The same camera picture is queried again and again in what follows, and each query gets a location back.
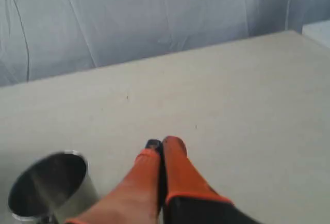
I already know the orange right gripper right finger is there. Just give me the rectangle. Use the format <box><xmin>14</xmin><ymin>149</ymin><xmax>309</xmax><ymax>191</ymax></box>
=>
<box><xmin>162</xmin><ymin>136</ymin><xmax>258</xmax><ymax>223</ymax></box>

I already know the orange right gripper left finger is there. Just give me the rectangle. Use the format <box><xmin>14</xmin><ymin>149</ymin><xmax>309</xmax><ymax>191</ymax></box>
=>
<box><xmin>65</xmin><ymin>139</ymin><xmax>161</xmax><ymax>223</ymax></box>

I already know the stainless steel cup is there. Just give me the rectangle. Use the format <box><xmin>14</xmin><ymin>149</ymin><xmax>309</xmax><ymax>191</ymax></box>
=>
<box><xmin>8</xmin><ymin>150</ymin><xmax>98</xmax><ymax>223</ymax></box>

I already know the grey fabric curtain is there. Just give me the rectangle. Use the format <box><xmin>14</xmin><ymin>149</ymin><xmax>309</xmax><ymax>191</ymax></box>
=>
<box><xmin>1</xmin><ymin>0</ymin><xmax>329</xmax><ymax>86</ymax></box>

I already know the white box corner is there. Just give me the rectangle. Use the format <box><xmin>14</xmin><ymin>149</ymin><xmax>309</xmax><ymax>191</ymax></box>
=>
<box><xmin>302</xmin><ymin>20</ymin><xmax>330</xmax><ymax>48</ymax></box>

